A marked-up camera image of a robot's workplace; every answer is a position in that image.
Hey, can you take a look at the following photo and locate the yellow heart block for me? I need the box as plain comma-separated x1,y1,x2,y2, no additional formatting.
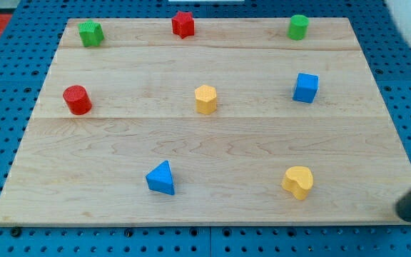
280,166,314,201

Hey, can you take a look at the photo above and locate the red cylinder block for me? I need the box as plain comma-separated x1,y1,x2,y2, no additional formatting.
63,85,92,115

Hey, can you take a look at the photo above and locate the yellow hexagon block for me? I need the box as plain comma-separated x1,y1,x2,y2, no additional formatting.
194,85,217,115

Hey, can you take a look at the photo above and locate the green star block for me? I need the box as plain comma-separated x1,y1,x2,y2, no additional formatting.
78,19,104,47

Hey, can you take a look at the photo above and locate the blue triangle block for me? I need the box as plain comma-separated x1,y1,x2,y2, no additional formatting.
146,161,175,196

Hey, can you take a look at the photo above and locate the red star block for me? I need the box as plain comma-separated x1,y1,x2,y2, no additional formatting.
171,11,195,39

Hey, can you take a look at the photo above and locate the wooden board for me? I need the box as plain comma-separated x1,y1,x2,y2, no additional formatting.
0,18,411,227

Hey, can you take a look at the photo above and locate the green cylinder block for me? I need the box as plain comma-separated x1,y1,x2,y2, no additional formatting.
287,14,310,41

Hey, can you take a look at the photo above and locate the blue cube block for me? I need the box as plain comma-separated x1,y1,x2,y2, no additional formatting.
292,73,319,104

